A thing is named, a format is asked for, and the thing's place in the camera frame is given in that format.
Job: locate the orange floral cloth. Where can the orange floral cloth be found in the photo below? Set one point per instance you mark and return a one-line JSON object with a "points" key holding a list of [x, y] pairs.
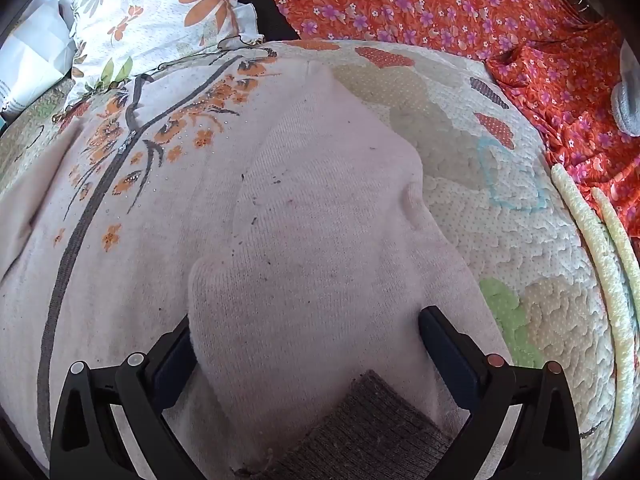
{"points": [[400, 0]]}

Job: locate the dark cloth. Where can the dark cloth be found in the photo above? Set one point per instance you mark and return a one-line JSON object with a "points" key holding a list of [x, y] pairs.
{"points": [[260, 5]]}

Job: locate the white floral pillow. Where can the white floral pillow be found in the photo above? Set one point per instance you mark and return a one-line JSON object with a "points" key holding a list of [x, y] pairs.
{"points": [[150, 10]]}

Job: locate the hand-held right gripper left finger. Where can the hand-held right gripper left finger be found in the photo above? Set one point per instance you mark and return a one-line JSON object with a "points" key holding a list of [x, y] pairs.
{"points": [[172, 362]]}

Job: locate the cream textured bedding edge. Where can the cream textured bedding edge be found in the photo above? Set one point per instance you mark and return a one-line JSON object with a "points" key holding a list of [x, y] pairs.
{"points": [[600, 270]]}

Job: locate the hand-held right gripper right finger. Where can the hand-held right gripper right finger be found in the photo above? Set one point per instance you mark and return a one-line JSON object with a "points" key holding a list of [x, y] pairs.
{"points": [[445, 355]]}

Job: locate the quilted heart print blanket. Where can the quilted heart print blanket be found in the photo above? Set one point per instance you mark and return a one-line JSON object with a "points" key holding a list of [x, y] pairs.
{"points": [[505, 220]]}

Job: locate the pink floral embroidered sweater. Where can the pink floral embroidered sweater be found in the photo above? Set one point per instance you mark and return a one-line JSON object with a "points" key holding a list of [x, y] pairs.
{"points": [[300, 210]]}

